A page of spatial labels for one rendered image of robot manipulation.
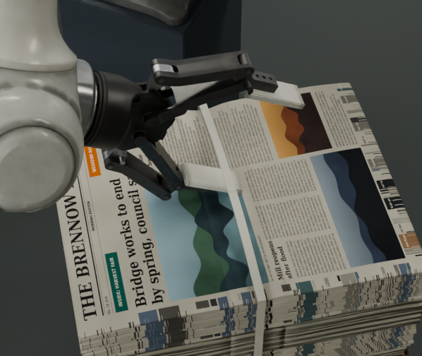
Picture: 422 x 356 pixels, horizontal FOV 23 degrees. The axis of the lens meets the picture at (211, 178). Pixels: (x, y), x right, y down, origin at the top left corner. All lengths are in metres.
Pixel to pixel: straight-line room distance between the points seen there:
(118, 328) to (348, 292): 0.24
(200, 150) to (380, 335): 0.29
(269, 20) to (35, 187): 2.22
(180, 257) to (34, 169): 0.37
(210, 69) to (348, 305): 0.30
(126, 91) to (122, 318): 0.23
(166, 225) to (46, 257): 1.32
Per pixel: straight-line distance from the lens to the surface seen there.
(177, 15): 1.41
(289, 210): 1.13
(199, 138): 1.19
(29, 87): 0.77
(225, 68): 0.99
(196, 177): 1.11
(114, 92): 0.98
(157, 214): 1.12
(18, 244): 2.45
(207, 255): 1.09
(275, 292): 1.06
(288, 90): 1.06
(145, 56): 1.47
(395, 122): 2.70
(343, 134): 1.20
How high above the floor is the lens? 1.94
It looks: 50 degrees down
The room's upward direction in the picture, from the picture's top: straight up
